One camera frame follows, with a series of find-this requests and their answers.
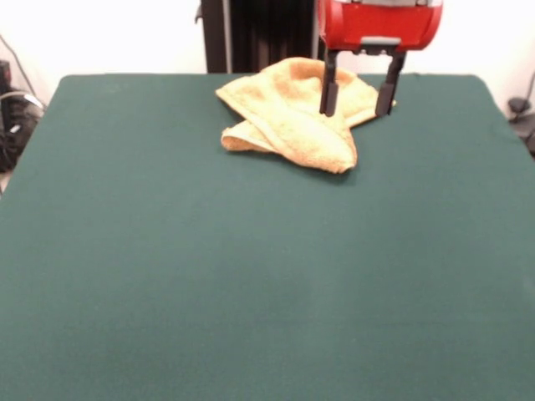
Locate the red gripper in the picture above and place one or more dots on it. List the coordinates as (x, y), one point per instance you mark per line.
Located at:
(376, 23)

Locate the yellow terry towel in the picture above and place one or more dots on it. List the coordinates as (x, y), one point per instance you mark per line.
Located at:
(292, 125)

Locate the black clamp stand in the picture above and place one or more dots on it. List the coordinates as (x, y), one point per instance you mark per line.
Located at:
(518, 104)

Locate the dark green table cloth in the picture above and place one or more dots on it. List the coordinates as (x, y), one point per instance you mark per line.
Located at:
(125, 292)

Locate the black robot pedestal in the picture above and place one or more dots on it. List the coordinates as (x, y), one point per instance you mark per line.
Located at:
(259, 42)

